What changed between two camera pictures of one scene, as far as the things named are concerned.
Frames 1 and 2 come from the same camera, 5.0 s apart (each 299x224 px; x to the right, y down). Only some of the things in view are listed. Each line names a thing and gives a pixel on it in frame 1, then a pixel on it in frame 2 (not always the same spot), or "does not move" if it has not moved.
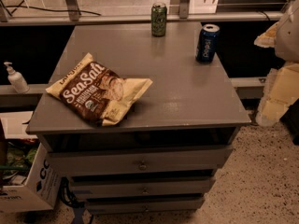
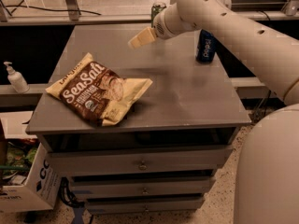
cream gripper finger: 281,89 -> 144,36
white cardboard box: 27,181 does not move
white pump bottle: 17,80 does not move
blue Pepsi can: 207,43 does not move
